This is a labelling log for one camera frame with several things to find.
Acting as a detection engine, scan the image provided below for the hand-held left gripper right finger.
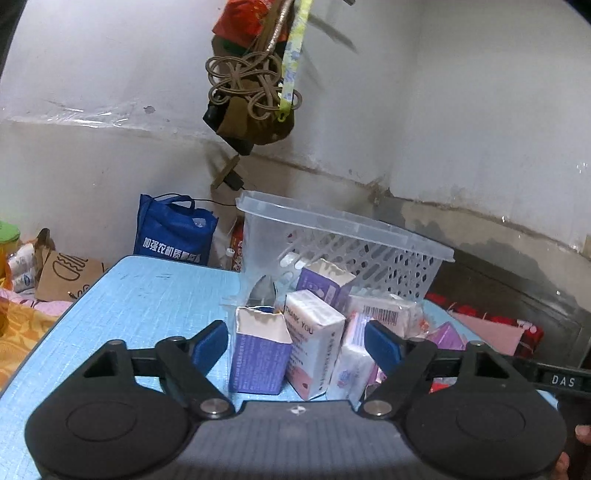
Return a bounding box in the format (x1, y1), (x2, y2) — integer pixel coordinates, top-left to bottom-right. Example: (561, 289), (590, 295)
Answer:
(360, 320), (522, 419)

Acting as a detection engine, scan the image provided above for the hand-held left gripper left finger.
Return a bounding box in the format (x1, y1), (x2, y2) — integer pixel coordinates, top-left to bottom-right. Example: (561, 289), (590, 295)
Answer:
(83, 320), (236, 419)

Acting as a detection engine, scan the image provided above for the tissue pack with barcode label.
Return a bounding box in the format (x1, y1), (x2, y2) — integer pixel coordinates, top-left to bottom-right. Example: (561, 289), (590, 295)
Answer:
(346, 293), (424, 340)

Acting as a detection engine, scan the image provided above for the torn-open purple carton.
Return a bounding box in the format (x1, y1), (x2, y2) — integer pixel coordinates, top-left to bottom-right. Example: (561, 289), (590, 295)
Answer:
(228, 305), (293, 396)

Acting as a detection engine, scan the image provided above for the white tissue pack pink print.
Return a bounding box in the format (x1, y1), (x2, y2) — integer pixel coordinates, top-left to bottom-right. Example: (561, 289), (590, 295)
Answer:
(283, 290), (348, 400)

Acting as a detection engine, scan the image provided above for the clear plastic slotted basket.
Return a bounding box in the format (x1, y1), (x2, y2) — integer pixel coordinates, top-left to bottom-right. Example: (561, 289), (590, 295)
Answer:
(235, 190), (456, 306)

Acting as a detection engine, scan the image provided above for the person's right hand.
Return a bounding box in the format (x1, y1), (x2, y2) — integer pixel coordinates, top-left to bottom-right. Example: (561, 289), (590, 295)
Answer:
(556, 425), (591, 480)

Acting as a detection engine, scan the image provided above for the purple flat packet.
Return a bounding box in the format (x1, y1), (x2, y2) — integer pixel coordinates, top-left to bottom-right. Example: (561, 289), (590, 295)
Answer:
(424, 322), (468, 352)

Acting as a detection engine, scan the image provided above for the red patterned snack packet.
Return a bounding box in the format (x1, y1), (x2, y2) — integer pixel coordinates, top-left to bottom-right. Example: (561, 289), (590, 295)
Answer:
(230, 220), (246, 274)

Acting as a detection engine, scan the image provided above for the blue tote bag white print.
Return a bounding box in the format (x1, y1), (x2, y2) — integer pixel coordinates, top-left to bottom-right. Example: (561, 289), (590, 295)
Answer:
(134, 193), (219, 267)

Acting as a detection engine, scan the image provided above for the brown printed cardboard bag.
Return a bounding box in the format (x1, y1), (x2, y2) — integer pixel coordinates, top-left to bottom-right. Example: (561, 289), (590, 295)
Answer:
(34, 228), (110, 304)

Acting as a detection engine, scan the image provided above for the orange patterned blanket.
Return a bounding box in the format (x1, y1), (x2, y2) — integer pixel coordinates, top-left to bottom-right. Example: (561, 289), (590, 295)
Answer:
(0, 288), (62, 386)

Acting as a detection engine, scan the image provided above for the white blue label bottle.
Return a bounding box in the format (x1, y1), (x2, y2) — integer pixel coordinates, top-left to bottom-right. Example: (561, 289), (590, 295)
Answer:
(8, 243), (37, 293)

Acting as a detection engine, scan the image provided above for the green lid jar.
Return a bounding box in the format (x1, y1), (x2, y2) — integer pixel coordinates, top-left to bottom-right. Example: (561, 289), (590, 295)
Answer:
(0, 220), (22, 278)

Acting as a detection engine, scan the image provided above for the brown hanging cloth bag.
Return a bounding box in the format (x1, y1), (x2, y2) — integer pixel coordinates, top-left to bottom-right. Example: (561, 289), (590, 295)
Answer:
(203, 0), (296, 156)

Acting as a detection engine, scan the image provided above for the red hanging cloth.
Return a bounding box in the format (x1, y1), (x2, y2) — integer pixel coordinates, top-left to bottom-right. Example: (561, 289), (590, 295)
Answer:
(212, 0), (279, 52)

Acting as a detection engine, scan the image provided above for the thin black cable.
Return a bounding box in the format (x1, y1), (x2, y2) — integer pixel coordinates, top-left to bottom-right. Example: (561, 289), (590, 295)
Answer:
(152, 187), (245, 208)

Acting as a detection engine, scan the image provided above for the beige knotted cord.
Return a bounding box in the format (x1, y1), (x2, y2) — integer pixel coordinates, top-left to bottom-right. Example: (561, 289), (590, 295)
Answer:
(205, 50), (304, 121)

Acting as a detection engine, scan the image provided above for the yellow green patterned strap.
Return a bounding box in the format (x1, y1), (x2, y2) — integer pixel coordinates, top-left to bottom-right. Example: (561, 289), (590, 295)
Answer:
(277, 0), (314, 125)

